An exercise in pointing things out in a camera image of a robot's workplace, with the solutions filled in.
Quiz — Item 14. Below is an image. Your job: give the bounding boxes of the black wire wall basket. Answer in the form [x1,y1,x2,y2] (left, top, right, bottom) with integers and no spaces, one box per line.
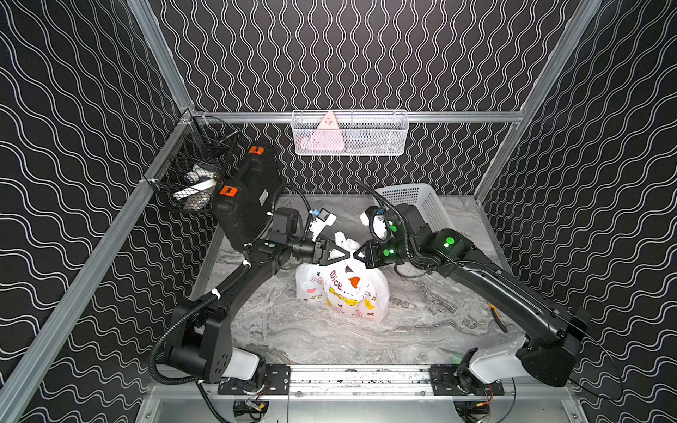
[147,115,243,214]

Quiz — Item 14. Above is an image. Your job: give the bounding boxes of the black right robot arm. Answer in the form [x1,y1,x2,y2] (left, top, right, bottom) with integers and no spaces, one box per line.
[354,204,590,392]

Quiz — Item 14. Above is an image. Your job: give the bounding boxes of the white printed plastic bag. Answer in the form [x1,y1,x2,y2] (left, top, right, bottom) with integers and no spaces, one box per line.
[295,258,390,323]

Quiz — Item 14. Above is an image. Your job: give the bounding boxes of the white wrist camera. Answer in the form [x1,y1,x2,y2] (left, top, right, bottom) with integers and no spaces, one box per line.
[359,206,384,227]
[309,208,337,241]

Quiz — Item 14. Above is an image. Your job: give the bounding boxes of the white perforated plastic basket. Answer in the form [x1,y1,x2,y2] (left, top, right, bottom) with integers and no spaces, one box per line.
[377,183,456,231]

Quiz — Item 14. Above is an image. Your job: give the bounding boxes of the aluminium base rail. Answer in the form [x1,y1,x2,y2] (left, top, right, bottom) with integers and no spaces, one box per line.
[218,364,571,402]

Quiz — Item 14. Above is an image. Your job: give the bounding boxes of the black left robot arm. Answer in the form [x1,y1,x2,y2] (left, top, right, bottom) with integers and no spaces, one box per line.
[148,208,351,391]

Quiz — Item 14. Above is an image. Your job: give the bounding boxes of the white rolls in wire basket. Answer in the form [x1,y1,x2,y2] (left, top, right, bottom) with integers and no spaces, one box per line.
[172,163,220,212]

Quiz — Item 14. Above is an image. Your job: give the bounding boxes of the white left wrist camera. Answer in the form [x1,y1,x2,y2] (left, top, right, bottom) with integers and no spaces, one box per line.
[309,208,337,241]

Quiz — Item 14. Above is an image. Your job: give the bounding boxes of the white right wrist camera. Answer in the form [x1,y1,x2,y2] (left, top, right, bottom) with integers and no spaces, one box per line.
[359,206,384,227]

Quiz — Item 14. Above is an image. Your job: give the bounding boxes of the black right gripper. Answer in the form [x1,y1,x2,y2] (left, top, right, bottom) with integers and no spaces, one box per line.
[350,235,418,270]

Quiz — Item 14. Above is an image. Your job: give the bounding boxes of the yellow handled pliers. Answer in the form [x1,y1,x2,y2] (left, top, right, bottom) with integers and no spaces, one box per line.
[488,303,508,333]

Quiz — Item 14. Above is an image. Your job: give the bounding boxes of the clear wall shelf basket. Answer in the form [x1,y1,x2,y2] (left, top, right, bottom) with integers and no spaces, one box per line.
[290,109,410,156]

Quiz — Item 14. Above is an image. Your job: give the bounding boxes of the pink triangle item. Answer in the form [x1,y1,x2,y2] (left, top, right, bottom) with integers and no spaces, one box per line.
[311,111,346,153]

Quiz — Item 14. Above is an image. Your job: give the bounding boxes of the black tool case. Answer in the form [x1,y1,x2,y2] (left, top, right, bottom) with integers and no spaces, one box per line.
[212,142,280,252]

